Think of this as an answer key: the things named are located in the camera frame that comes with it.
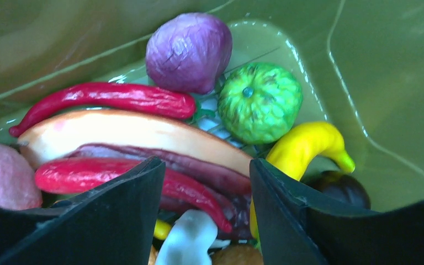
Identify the small yellow banana toy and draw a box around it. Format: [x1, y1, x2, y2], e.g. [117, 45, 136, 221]
[249, 121, 356, 240]

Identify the pink round fruit toy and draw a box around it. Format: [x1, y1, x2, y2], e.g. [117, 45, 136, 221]
[0, 144, 43, 210]

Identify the orange ginger root toy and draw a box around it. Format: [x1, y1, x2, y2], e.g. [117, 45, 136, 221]
[211, 244, 264, 265]

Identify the green custard apple toy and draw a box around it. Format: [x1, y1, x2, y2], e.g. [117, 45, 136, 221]
[217, 62, 303, 145]

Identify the dark round fruit toy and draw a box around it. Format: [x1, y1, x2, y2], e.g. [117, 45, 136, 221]
[304, 171, 371, 209]

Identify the purple onion toy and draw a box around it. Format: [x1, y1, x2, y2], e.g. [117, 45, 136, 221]
[145, 13, 232, 94]

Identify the olive green plastic tub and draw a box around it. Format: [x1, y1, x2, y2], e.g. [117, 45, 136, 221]
[0, 1, 424, 211]

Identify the white garlic toy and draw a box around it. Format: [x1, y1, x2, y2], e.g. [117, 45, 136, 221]
[153, 210, 218, 264]

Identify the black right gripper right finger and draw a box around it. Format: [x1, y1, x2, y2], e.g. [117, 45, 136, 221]
[250, 158, 424, 264]

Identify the red chili pepper toy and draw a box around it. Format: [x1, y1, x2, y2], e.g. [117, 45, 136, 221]
[8, 82, 197, 137]

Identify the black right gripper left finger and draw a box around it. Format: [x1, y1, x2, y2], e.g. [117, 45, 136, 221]
[0, 157, 166, 264]

